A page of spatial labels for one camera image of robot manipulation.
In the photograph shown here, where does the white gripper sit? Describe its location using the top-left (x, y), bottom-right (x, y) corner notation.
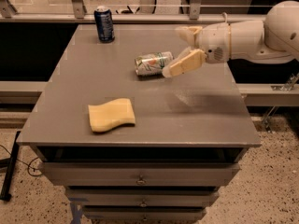
top-left (162, 22), bottom-right (230, 77)

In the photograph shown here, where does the silver 7up soda can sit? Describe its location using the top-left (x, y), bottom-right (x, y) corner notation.
top-left (135, 51), bottom-right (174, 77)

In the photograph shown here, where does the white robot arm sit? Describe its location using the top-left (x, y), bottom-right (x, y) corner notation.
top-left (162, 1), bottom-right (299, 77)

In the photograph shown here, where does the blue pepsi soda can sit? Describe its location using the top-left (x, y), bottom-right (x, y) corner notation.
top-left (93, 6), bottom-right (115, 43)

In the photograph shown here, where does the yellow sponge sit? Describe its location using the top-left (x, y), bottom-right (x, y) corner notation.
top-left (88, 98), bottom-right (135, 133)

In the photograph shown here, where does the grey drawer cabinet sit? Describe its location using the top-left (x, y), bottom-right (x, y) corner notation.
top-left (17, 23), bottom-right (262, 224)

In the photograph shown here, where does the middle grey drawer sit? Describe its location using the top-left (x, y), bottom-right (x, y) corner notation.
top-left (65, 189), bottom-right (219, 207)

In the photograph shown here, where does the grey drawer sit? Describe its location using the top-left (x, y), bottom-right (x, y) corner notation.
top-left (39, 162), bottom-right (240, 187)
top-left (83, 206), bottom-right (206, 221)
top-left (65, 189), bottom-right (219, 207)

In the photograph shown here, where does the top grey drawer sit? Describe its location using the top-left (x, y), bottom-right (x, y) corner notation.
top-left (39, 162), bottom-right (240, 187)

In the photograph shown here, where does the bottom grey drawer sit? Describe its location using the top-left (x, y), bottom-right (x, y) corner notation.
top-left (83, 206), bottom-right (206, 221)

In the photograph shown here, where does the black floor stand bar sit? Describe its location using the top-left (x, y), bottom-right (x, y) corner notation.
top-left (0, 131), bottom-right (21, 202)

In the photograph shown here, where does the metal railing frame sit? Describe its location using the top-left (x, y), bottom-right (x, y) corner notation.
top-left (0, 0), bottom-right (299, 25)

